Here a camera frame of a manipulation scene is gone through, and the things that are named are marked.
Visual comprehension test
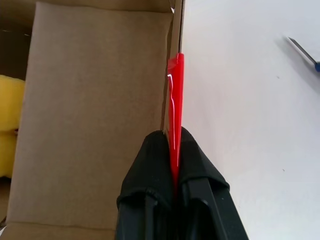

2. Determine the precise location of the red tape strip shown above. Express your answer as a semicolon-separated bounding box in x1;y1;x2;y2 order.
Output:
166;52;186;194

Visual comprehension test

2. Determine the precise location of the blue utility cutter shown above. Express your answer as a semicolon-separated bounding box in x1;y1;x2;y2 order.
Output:
286;36;320;74

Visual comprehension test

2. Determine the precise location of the brown cardboard box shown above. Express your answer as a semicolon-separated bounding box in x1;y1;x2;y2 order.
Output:
0;0;186;240

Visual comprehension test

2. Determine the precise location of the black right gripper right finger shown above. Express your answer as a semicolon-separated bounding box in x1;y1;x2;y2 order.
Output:
176;126;249;240

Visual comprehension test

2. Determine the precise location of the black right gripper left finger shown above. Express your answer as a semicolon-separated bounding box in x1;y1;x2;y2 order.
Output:
115;129;178;240

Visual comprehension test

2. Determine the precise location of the yellow soft item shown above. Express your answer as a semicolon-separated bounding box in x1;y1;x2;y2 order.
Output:
0;74;27;179

